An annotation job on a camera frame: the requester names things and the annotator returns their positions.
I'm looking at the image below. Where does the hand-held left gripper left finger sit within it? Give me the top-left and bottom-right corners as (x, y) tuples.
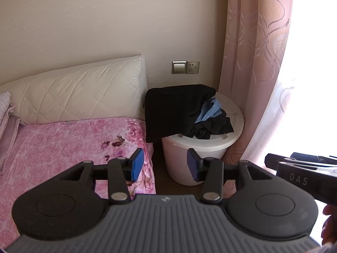
(59, 148), (145, 205)

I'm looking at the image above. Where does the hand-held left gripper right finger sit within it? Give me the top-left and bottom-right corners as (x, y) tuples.
(186, 148), (266, 204)

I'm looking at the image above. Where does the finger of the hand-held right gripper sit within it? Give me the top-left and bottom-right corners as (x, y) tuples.
(291, 152), (337, 164)
(265, 153), (290, 170)

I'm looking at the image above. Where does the white lidded laundry basket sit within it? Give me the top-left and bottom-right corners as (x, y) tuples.
(161, 91), (245, 187)

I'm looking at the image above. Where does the black button cardigan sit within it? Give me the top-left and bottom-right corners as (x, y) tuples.
(144, 84), (217, 143)

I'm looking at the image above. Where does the person's right hand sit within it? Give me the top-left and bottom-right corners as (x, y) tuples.
(322, 204), (337, 246)

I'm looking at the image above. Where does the crumpled black garment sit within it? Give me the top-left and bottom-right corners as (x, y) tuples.
(184, 110), (235, 141)

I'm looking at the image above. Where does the blue cloth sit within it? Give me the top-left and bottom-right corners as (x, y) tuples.
(194, 97), (223, 124)

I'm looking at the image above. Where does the sheer white curtain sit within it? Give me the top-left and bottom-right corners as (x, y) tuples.
(263, 0), (337, 164)

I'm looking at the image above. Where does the pink floral blanket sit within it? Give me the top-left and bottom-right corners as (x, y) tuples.
(0, 117), (157, 243)

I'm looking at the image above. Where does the white quilted headboard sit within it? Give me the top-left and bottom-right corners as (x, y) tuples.
(0, 55), (148, 125)

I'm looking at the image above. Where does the pink patterned curtain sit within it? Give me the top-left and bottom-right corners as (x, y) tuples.
(217, 0), (295, 199)

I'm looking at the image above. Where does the lilac pillow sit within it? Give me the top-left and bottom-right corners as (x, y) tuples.
(0, 116), (26, 175)
(0, 104), (17, 139)

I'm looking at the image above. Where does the metal wall socket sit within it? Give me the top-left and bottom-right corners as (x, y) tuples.
(186, 61), (200, 75)

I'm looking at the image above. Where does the metal wall switch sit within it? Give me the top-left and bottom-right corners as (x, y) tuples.
(172, 61), (187, 75)

